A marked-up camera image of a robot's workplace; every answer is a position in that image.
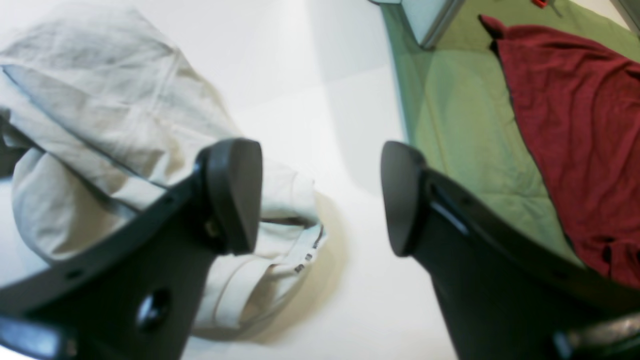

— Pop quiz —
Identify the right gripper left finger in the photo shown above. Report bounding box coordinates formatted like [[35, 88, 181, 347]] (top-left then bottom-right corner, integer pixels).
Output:
[[0, 137, 263, 360]]

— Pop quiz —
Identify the dark red cloth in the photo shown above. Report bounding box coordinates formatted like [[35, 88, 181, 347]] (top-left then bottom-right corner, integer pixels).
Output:
[[478, 14, 640, 289]]

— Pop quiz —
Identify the green mat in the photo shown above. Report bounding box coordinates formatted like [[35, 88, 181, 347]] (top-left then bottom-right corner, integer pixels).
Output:
[[380, 0, 639, 267]]

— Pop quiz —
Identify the beige t-shirt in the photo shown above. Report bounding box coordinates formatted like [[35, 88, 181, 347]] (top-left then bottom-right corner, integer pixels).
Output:
[[1, 2, 328, 332]]

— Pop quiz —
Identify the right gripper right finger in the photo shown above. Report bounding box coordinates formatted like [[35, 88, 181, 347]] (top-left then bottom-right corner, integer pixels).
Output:
[[381, 141, 640, 360]]

